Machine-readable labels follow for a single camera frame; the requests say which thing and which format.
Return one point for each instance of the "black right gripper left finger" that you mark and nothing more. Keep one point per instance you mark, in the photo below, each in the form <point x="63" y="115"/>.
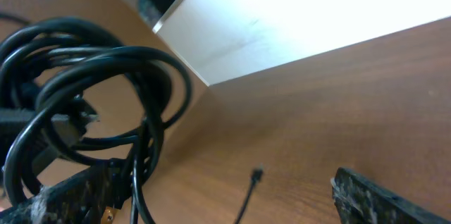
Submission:
<point x="81" y="198"/>

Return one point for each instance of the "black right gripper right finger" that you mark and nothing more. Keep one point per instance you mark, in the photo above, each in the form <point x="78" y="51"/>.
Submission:
<point x="360" y="200"/>

